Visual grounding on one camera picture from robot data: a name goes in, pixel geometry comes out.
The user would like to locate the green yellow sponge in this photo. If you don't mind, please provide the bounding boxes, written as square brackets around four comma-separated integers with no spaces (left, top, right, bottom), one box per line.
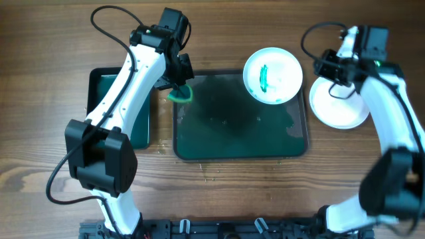
[167,84,193,104]

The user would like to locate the white plate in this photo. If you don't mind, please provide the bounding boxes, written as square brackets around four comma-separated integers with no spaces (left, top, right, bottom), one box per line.
[242,47,303,105]
[309,77,369,129]

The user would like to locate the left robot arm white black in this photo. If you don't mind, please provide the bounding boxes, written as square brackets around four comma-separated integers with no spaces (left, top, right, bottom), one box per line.
[62,25,194,238]

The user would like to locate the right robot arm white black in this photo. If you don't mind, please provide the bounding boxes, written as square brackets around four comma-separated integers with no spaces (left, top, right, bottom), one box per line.
[313,50,424,236]

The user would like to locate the dark grey serving tray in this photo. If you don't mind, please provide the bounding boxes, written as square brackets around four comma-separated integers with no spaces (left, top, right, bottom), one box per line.
[173,69,309,163]

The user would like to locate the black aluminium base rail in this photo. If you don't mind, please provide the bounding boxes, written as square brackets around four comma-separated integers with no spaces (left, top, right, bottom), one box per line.
[79,218,375,239]

